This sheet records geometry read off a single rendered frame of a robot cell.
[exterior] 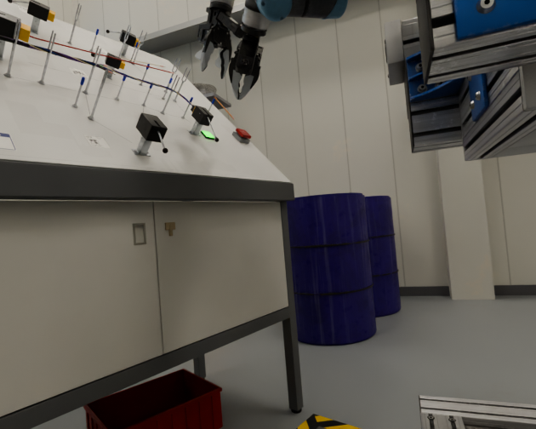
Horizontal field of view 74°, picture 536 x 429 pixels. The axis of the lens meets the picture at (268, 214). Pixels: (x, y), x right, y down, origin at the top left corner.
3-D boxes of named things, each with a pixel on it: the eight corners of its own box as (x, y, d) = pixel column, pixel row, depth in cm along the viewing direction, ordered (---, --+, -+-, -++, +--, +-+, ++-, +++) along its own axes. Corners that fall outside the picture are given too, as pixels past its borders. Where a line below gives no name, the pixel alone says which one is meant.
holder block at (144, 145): (148, 173, 87) (163, 140, 83) (128, 145, 93) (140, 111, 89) (164, 174, 91) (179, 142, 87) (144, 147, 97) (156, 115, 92)
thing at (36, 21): (4, 16, 117) (9, -12, 113) (43, 32, 123) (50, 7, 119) (2, 20, 114) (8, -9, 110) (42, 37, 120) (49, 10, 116)
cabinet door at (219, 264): (290, 306, 133) (282, 202, 134) (166, 354, 90) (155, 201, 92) (284, 306, 134) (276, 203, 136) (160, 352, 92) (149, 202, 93)
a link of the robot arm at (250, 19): (270, 17, 92) (239, 7, 91) (265, 35, 95) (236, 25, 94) (273, 10, 97) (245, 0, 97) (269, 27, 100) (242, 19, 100)
